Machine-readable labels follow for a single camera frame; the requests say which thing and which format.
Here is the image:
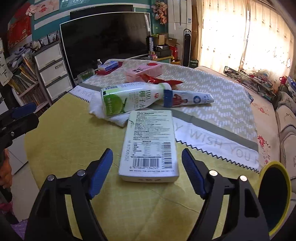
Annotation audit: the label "open cardboard boxes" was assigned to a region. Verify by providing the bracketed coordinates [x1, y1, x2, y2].
[151, 33, 181, 47]

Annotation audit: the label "white printed box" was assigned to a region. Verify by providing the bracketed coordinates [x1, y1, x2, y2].
[118, 110, 180, 182]

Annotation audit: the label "blue and yellow card box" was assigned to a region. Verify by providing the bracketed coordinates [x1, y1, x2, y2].
[98, 60, 119, 71]

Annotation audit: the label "person's left hand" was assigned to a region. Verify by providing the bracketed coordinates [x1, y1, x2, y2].
[0, 148, 11, 188]

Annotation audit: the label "red container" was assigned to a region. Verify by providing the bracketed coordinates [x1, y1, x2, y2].
[169, 45, 179, 61]

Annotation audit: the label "red wrapper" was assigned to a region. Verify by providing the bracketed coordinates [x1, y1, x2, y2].
[141, 74, 185, 90]

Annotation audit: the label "plastic bag with greens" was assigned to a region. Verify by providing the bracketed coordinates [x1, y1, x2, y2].
[77, 68, 95, 82]

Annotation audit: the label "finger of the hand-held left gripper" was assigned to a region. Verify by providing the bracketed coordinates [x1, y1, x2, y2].
[0, 103, 37, 123]
[0, 113, 39, 146]

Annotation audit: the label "tower fan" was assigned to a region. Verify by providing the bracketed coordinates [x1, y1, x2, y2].
[182, 28, 192, 67]

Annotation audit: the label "white and green drink bottle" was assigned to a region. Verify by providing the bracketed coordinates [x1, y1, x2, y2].
[100, 82, 172, 116]

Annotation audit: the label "hanging flower decoration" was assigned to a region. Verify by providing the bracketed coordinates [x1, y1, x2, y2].
[151, 0, 168, 25]

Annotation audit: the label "white tissue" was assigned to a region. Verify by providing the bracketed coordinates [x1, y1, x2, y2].
[89, 94, 130, 127]

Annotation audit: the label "white paper with calligraphy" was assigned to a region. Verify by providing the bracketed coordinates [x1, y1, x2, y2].
[0, 39, 13, 86]

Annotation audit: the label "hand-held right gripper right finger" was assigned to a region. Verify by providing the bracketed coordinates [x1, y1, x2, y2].
[181, 148, 271, 241]

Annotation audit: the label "white drawer unit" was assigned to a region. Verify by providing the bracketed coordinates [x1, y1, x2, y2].
[33, 42, 73, 103]

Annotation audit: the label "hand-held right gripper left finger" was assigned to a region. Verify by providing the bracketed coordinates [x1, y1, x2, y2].
[24, 148, 114, 241]

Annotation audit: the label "yellow and green tablecloth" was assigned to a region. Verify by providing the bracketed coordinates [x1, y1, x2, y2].
[24, 58, 259, 241]

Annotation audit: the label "glass table with clutter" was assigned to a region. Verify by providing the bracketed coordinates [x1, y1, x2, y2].
[223, 65, 278, 100]

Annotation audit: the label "beige sofa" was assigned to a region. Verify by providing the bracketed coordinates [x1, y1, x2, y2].
[274, 91, 296, 176]

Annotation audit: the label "pink carton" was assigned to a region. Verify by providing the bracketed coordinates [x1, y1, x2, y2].
[125, 63, 163, 82]

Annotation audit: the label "cream curtains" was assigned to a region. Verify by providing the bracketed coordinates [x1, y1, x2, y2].
[196, 0, 296, 77]

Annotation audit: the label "black bin with yellow rim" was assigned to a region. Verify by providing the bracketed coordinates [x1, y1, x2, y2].
[258, 161, 292, 233]

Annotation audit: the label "large flat television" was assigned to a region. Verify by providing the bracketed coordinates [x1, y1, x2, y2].
[60, 11, 151, 81]

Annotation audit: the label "white and blue tube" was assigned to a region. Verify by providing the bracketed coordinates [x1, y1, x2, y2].
[163, 90, 214, 107]

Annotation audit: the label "row of photo frames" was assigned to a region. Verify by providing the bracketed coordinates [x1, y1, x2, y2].
[38, 31, 59, 47]

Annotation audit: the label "red wall hanging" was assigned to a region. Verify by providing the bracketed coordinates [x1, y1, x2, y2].
[7, 15, 32, 50]

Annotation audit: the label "small black television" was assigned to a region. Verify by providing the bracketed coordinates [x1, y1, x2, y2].
[70, 4, 134, 20]

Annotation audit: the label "cartoon wall poster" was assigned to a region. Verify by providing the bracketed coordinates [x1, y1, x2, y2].
[33, 0, 60, 20]

